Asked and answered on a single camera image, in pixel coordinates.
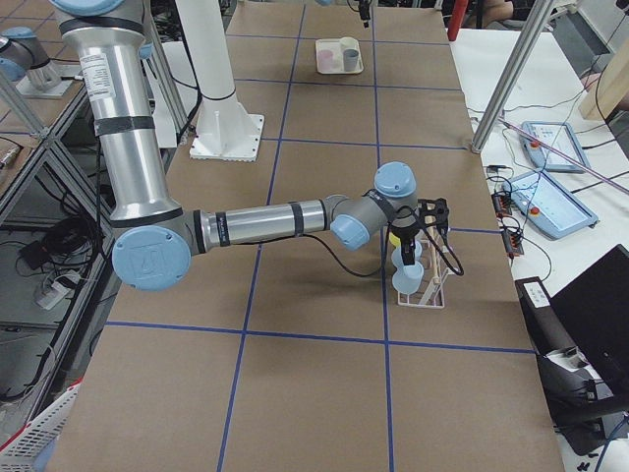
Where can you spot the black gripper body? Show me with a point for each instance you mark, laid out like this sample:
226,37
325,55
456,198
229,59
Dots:
364,6
404,232

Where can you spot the yellow plastic cup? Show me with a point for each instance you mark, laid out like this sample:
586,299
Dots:
394,240

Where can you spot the light blue plastic cup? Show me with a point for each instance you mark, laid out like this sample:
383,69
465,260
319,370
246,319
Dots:
406,255

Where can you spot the pale green plastic cup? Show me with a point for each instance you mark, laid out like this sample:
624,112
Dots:
348,42

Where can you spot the grey plastic cup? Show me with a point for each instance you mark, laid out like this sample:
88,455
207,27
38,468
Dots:
351,58

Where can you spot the pink plastic cup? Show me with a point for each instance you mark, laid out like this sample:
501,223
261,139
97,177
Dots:
325,61

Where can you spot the cream plastic tray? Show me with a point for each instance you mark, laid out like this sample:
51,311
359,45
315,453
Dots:
333,44

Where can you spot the red fire extinguisher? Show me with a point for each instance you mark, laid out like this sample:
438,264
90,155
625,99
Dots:
457,17

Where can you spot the blue teach pendant near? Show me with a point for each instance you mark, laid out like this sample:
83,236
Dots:
554,210

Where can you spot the blue teach pendant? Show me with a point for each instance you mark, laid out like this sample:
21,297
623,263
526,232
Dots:
554,210
560,136

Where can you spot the blue teach pendant far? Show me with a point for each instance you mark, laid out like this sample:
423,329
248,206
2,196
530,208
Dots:
560,136

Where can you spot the black laptop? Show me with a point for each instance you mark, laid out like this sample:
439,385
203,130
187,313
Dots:
593,308

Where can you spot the white perforated basket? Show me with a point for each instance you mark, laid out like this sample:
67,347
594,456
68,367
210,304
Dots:
32,446

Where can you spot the white wire cup rack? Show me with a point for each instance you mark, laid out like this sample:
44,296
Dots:
431,292

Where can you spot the aluminium frame post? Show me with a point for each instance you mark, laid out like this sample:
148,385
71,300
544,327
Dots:
521,51

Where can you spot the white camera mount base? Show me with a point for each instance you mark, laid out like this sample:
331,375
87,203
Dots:
224,130

